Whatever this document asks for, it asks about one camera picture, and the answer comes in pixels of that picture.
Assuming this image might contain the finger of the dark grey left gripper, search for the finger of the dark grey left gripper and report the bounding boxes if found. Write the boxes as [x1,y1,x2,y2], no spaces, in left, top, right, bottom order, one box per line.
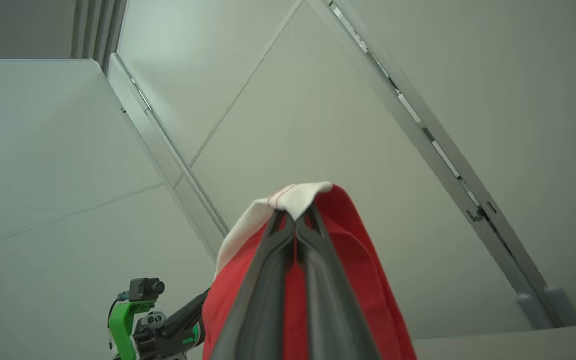
[163,289,212,335]

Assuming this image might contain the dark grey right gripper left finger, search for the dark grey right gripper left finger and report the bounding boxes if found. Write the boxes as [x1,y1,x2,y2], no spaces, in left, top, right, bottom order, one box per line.
[209,209,298,360]

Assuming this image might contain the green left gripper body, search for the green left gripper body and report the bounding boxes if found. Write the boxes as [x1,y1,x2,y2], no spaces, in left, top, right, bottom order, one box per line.
[107,299,206,360]

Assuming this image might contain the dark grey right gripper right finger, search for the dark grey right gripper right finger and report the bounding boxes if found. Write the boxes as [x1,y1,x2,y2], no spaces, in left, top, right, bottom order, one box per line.
[295,204,383,360]

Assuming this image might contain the red shirt with white sleeves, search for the red shirt with white sleeves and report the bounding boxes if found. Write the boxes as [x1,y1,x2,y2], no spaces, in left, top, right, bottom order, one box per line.
[202,181,417,360]

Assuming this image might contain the grey fabric sofa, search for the grey fabric sofa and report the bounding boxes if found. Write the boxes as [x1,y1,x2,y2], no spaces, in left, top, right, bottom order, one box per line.
[412,322,576,360]

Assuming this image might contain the dark grey corner column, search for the dark grey corner column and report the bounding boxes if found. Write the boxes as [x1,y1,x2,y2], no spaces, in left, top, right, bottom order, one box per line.
[70,0,129,76]

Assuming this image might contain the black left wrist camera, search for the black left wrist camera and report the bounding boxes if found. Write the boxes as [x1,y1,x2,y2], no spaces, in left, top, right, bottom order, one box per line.
[128,277,165,302]

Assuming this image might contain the plain grey partition post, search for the plain grey partition post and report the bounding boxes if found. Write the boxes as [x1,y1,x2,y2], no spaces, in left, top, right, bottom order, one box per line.
[106,51,230,262]

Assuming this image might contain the grey partition post with slots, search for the grey partition post with slots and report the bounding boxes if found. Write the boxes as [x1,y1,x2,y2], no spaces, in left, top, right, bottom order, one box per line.
[308,0,569,328]

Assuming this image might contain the grey rounded post foot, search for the grey rounded post foot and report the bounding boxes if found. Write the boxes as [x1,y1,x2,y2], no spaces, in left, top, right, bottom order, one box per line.
[516,293,545,330]

